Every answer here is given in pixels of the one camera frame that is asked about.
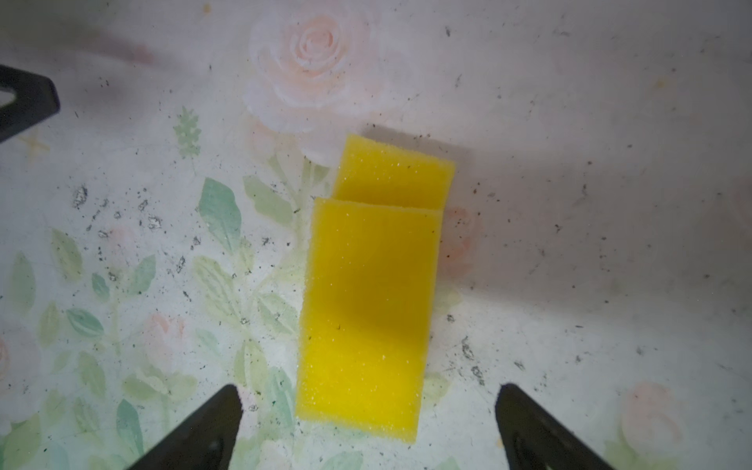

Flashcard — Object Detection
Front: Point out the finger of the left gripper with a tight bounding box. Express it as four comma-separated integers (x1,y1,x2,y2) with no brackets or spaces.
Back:
0,66,61,142

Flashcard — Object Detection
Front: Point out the yellow top stack sponge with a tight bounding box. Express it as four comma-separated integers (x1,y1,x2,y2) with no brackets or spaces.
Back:
296,198,443,444

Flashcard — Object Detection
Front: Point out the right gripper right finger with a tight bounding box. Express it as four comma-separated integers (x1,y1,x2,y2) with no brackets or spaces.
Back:
495,383,612,470

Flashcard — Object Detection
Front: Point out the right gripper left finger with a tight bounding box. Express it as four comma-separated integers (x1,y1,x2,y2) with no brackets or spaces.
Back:
130,384,243,470

